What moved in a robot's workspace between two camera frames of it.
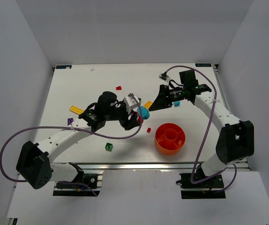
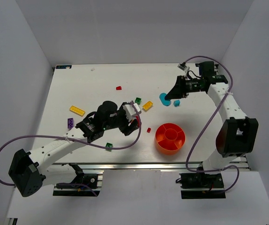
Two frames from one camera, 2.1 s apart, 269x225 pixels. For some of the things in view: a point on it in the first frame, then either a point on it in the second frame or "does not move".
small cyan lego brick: (176, 103) does not move
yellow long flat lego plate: (75, 110) does not move
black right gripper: (166, 97) to (183, 86)
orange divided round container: (169, 138) does not move
